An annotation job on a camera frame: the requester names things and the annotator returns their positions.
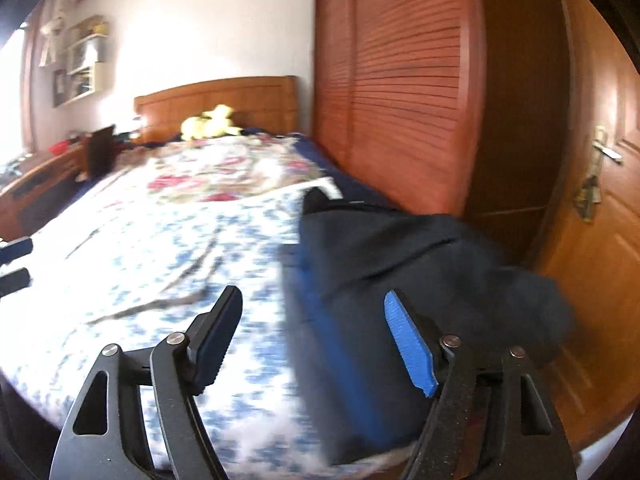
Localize dark wooden chair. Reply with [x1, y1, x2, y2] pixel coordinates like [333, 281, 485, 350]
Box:
[84, 126, 117, 178]

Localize red floral quilt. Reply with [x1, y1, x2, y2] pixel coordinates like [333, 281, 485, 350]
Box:
[95, 137, 331, 203]

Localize yellow plush toy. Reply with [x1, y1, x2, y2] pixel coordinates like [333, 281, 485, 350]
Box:
[180, 105, 241, 141]

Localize navy bed sheet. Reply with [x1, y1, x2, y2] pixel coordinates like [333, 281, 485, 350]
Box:
[240, 127, 401, 206]

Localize hanging keys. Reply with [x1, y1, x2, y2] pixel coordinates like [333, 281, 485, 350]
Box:
[574, 175, 601, 221]

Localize wooden door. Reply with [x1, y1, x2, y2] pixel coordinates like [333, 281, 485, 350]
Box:
[530, 0, 640, 451]

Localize black coat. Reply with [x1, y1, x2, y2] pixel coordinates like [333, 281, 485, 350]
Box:
[300, 187, 576, 366]

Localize wooden framed window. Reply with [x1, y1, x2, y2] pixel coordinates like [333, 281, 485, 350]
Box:
[0, 25, 38, 171]

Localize wooden louvred wardrobe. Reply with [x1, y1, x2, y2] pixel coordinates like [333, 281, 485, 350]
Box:
[312, 0, 571, 266]

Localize metal door handle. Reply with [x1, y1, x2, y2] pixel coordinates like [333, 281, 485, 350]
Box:
[592, 127, 625, 163]

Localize wooden bed headboard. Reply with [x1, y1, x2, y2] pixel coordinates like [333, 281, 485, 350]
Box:
[134, 76, 298, 143]

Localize navy folded cloth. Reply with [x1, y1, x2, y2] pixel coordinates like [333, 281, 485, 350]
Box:
[279, 242, 441, 466]

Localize wooden desk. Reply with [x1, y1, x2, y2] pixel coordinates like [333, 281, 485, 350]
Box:
[0, 142, 93, 241]

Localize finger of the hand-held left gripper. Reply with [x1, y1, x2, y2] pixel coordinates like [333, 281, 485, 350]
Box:
[0, 268, 31, 297]
[0, 237, 34, 264]

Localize white wall shelf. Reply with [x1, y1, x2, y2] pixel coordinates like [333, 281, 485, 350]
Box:
[52, 15, 108, 107]

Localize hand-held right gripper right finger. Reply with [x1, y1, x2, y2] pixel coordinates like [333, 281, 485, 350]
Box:
[384, 289, 576, 480]

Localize blue floral bedspread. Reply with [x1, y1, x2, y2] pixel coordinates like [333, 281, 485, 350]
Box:
[0, 187, 416, 476]

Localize tied cream curtain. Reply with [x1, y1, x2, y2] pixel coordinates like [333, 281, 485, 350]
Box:
[37, 0, 83, 66]

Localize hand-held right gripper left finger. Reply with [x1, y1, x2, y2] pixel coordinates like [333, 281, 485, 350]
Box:
[50, 285, 243, 480]

